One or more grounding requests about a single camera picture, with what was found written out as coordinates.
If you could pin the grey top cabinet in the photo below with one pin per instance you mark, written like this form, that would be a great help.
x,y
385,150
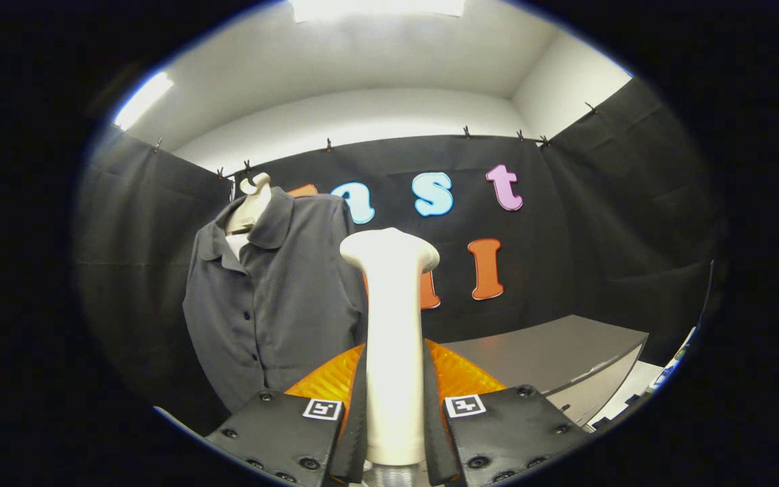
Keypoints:
x,y
552,345

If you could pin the white garment steamer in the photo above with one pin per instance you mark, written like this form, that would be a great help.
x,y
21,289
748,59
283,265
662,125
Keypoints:
x,y
393,338

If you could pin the narrow ceiling light strip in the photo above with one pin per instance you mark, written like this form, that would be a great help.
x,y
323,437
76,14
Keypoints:
x,y
143,101

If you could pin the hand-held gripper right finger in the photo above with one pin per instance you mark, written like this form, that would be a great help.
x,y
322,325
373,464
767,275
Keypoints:
x,y
432,433

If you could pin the cream clothes hanger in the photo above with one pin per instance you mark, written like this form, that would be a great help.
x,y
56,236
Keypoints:
x,y
257,203

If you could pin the square ceiling light panel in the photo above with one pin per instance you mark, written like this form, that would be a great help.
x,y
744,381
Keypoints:
x,y
376,8

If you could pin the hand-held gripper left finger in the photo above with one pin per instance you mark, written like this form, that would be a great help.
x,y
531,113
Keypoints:
x,y
357,433

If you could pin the grey button shirt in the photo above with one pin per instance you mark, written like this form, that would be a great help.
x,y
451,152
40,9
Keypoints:
x,y
281,304

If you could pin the black backdrop cloth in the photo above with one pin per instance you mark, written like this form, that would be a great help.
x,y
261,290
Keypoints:
x,y
599,237

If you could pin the row of black cloth clips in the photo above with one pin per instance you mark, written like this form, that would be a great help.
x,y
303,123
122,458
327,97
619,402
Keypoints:
x,y
328,144

